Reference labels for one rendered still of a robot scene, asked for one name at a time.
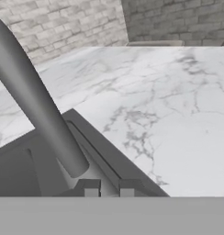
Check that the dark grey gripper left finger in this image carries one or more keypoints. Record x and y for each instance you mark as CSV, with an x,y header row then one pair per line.
x,y
91,184

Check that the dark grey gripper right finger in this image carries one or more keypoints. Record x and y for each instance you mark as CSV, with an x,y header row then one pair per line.
x,y
130,184

